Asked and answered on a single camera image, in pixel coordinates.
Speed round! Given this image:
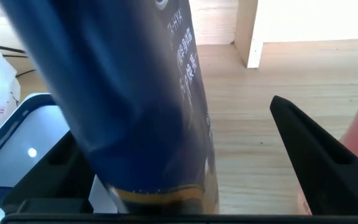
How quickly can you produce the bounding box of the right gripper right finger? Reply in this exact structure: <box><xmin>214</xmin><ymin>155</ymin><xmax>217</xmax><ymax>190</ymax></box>
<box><xmin>269</xmin><ymin>95</ymin><xmax>358</xmax><ymax>216</ymax></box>

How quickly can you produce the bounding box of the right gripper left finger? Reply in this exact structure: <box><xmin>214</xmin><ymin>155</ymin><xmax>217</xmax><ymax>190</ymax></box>
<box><xmin>0</xmin><ymin>130</ymin><xmax>95</xmax><ymax>215</ymax></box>

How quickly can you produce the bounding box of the white barcode scanner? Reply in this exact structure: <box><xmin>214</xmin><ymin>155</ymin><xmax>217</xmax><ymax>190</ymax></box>
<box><xmin>0</xmin><ymin>93</ymin><xmax>118</xmax><ymax>215</ymax></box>

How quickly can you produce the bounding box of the black cable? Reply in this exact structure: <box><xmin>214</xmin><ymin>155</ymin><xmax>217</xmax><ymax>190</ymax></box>
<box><xmin>0</xmin><ymin>44</ymin><xmax>37</xmax><ymax>78</ymax></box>

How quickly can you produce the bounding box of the dark blue bottle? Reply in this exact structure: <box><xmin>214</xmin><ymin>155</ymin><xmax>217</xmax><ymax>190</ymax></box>
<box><xmin>0</xmin><ymin>0</ymin><xmax>220</xmax><ymax>215</ymax></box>

